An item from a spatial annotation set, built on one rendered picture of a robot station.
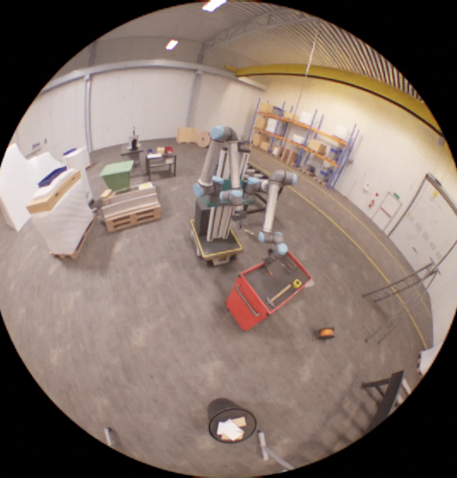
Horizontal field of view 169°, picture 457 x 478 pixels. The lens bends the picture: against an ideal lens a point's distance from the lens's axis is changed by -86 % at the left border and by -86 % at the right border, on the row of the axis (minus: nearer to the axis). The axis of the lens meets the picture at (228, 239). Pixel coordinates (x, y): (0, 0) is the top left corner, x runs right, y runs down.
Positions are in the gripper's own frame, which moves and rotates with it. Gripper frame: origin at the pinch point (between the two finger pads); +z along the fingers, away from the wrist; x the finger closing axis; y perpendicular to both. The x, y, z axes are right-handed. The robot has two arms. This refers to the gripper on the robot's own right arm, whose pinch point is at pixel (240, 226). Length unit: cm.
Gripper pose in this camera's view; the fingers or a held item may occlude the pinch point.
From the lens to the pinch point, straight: 142.5
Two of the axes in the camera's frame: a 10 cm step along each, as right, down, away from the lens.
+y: -5.2, -3.5, 7.8
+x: -8.4, 3.5, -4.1
